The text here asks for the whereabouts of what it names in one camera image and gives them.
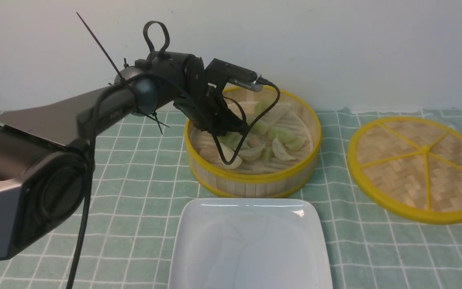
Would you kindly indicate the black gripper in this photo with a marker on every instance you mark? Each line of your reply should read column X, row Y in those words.
column 204, row 106

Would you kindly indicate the green checked tablecloth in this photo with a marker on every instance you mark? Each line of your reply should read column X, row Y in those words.
column 142, row 182

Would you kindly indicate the green dumpling far right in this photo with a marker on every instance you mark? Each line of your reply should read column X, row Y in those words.
column 296, row 144

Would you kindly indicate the woven bamboo steamer lid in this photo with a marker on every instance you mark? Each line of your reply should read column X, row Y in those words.
column 410, row 166

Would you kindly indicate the green dumpling centre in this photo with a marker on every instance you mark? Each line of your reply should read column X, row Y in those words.
column 260, row 127

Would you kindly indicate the white dumpling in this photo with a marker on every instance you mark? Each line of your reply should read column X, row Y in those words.
column 226, row 163
column 280, row 151
column 251, row 153

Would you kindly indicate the green dumpling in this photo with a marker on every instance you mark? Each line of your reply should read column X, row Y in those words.
column 296, row 144
column 260, row 127
column 284, row 135

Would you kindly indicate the white square plate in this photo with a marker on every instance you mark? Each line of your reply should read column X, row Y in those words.
column 233, row 243

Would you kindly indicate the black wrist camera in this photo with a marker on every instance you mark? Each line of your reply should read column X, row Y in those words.
column 221, row 73

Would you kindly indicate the bamboo steamer basket yellow rim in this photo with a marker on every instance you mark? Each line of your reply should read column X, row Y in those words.
column 253, row 179

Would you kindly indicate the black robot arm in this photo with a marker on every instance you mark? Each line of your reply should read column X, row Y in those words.
column 45, row 154

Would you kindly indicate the pink dumpling left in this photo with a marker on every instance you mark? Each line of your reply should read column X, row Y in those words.
column 209, row 153

